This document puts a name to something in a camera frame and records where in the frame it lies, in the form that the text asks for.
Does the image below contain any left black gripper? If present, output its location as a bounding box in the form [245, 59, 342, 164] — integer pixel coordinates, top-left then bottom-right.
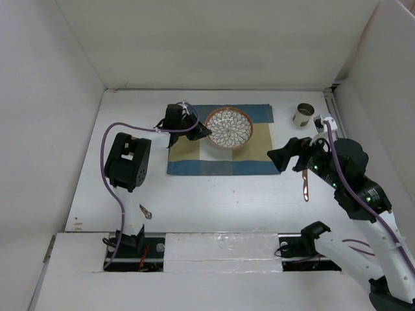
[176, 111, 211, 141]

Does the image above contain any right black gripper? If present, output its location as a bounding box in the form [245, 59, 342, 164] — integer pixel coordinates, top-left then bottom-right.
[267, 131, 344, 189]

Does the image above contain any blue beige checkered placemat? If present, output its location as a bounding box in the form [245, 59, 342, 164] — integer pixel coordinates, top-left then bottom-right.
[167, 104, 279, 176]

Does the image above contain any patterned ceramic plate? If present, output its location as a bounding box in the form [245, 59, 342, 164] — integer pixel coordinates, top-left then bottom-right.
[204, 106, 254, 150]

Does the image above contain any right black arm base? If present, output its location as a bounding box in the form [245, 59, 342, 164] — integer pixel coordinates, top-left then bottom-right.
[274, 221, 342, 272]

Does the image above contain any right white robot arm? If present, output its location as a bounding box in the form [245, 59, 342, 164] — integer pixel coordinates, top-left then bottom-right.
[267, 137, 414, 310]

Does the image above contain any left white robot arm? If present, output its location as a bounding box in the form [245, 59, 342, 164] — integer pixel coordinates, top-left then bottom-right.
[99, 101, 211, 257]

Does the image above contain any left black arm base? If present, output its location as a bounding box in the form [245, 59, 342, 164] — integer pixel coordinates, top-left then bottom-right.
[102, 231, 165, 273]

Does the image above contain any copper knife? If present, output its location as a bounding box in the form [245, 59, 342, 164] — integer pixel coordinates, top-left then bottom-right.
[302, 169, 309, 202]

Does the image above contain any iridescent metal fork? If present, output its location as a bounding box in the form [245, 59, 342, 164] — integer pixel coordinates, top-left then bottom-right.
[139, 205, 152, 220]

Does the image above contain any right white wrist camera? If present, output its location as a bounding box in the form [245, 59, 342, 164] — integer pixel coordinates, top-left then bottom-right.
[312, 114, 338, 143]

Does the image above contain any aluminium rail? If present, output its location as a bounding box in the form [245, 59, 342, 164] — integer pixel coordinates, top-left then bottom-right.
[323, 87, 347, 138]

